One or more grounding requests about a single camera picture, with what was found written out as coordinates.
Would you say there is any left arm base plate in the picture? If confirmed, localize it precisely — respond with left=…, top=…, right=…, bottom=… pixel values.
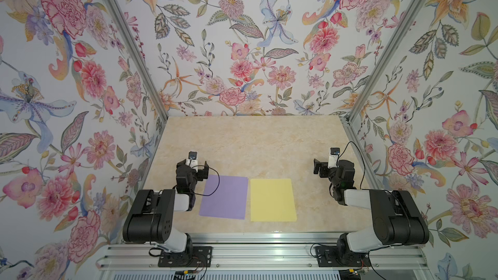
left=158, top=246, right=213, bottom=268

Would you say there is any left aluminium corner post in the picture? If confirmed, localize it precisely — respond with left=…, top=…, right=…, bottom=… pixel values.
left=104, top=0, right=168, bottom=123

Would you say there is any purple paper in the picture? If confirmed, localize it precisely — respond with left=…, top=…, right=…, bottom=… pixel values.
left=199, top=175, right=248, bottom=220

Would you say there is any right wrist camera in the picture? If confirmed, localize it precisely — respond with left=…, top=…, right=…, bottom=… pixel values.
left=328, top=147, right=341, bottom=169

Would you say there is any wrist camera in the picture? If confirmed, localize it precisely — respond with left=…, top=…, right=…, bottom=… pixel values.
left=186, top=151, right=198, bottom=169
left=328, top=147, right=341, bottom=169

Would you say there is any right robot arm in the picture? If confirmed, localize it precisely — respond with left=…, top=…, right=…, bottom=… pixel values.
left=313, top=159, right=429, bottom=258

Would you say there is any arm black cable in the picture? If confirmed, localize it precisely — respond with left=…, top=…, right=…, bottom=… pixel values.
left=192, top=165, right=221, bottom=198
left=339, top=141, right=367, bottom=191

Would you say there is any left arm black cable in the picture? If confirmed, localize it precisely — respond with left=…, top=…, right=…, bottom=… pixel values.
left=192, top=165, right=221, bottom=198

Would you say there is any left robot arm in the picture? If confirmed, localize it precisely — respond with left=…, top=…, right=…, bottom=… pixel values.
left=123, top=159, right=210, bottom=255

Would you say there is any right aluminium corner post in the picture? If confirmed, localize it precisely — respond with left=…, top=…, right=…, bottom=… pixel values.
left=343, top=0, right=426, bottom=126

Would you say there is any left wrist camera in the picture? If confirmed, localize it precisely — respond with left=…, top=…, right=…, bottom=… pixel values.
left=186, top=151, right=198, bottom=169

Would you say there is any aluminium corner post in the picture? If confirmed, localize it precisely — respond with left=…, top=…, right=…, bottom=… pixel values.
left=104, top=0, right=168, bottom=123
left=343, top=0, right=426, bottom=126

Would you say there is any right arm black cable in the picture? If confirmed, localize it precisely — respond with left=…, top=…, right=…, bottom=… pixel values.
left=339, top=141, right=367, bottom=191

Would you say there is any aluminium front rail frame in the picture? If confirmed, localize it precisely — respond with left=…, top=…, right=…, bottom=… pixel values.
left=95, top=232, right=434, bottom=280

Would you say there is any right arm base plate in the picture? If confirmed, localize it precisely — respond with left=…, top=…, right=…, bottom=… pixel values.
left=312, top=246, right=372, bottom=269

